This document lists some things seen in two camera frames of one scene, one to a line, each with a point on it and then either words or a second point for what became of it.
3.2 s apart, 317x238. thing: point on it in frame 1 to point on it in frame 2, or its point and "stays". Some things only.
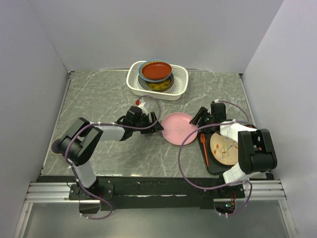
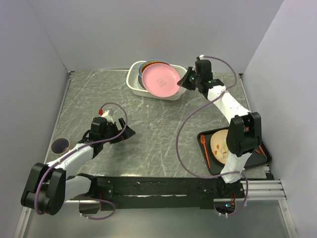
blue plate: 140,70 stays
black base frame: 157,192 stays
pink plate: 176,127 to 161,80
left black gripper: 157,127 to 128,133
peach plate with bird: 224,149 stays
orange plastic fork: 203,140 stays
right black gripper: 203,112 to 184,82
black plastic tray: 214,167 stays
